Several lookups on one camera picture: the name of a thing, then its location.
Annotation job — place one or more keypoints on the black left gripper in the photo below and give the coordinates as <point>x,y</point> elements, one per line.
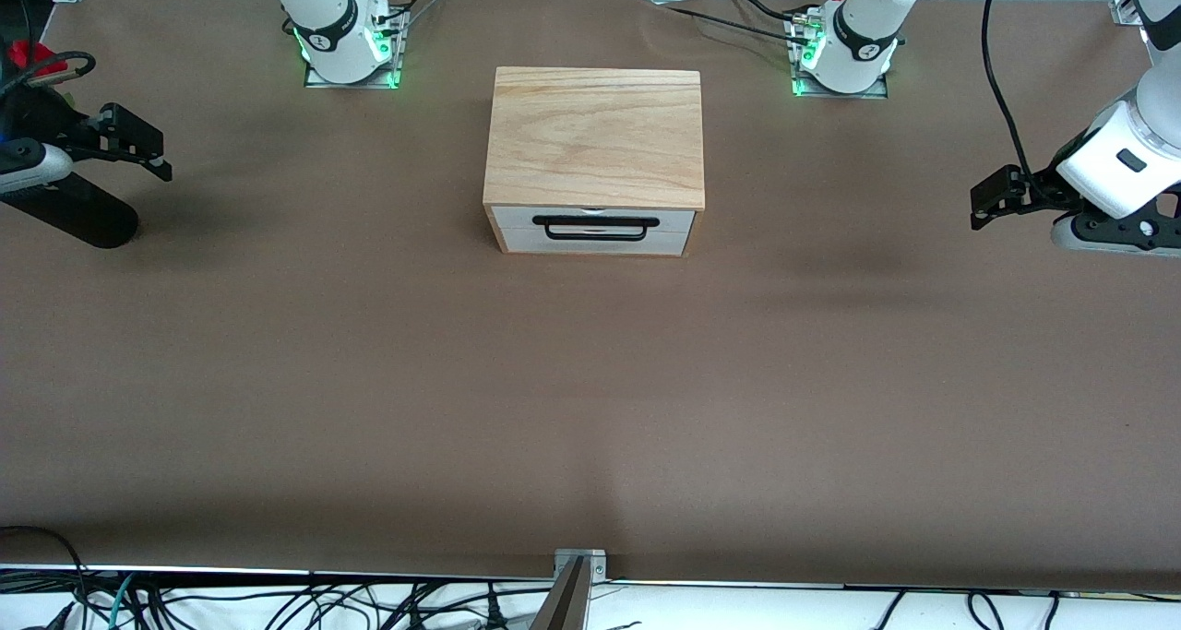
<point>1041,184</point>

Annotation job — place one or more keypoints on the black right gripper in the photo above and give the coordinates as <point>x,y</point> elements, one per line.
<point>39,118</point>

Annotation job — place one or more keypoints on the white-fronted wooden drawer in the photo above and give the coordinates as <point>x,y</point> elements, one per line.
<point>512,221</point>

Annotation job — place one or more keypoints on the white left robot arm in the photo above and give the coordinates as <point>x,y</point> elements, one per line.
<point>1107,183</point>

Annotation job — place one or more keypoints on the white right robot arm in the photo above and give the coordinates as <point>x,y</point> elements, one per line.
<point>332,21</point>

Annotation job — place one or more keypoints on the wooden drawer cabinet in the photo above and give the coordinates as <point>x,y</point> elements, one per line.
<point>595,136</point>

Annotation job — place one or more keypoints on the red crumpled tape piece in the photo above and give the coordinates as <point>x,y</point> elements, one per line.
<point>28,53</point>

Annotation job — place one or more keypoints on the brown table cover sheet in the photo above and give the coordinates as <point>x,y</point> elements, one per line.
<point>590,427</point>

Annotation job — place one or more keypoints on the brown support bar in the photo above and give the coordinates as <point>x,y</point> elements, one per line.
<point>565,607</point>

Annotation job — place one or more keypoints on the black left camera bracket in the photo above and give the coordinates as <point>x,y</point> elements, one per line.
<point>1112,224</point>

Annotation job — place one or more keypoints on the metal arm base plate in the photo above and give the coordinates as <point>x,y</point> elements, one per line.
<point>355,86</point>
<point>876,92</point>

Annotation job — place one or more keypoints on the metal clamp bracket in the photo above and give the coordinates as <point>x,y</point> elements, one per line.
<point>595,564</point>

